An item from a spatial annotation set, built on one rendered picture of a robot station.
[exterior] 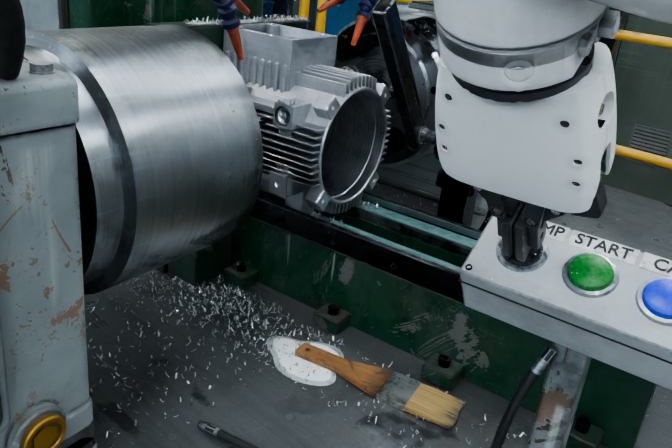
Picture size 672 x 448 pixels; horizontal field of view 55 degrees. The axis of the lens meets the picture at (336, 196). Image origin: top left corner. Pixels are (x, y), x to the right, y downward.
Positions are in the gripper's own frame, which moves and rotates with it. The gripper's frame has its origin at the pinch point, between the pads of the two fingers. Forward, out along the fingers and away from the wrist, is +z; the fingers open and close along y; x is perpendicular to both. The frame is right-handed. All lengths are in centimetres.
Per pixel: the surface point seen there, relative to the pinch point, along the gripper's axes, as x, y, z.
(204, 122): 0.9, 30.2, -1.4
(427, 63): -42, 33, 24
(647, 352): 3.5, -10.0, 4.0
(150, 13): -20, 63, 6
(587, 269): 0.2, -4.8, 2.1
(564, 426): 6.5, -6.1, 14.5
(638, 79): -267, 48, 208
